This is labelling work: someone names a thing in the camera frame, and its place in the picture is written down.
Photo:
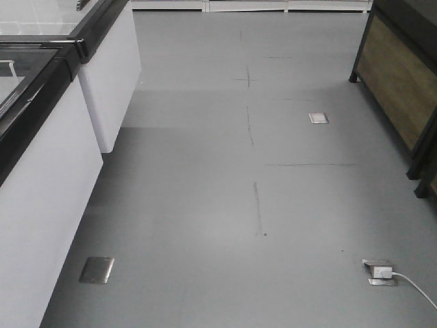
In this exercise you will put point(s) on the far white chest freezer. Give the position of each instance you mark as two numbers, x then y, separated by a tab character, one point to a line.
104	36

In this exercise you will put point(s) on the small square floor plate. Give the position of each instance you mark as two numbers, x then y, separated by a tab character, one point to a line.
318	118

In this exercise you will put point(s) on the dark wooden display stand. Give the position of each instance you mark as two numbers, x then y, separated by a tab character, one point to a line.
396	62

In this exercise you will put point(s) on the white chest freezer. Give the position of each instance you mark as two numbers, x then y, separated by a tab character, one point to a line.
50	161
104	36

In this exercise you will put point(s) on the white power adapter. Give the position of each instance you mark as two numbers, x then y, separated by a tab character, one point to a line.
382	272

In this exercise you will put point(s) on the closed steel floor plate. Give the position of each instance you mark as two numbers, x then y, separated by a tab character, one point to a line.
97	270

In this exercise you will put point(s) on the white store shelving unit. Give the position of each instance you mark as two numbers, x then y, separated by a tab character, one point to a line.
255	6

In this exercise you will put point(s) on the open floor socket box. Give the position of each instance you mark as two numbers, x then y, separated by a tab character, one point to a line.
368	264

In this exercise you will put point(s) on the near white chest freezer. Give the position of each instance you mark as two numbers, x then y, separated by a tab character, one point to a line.
50	161

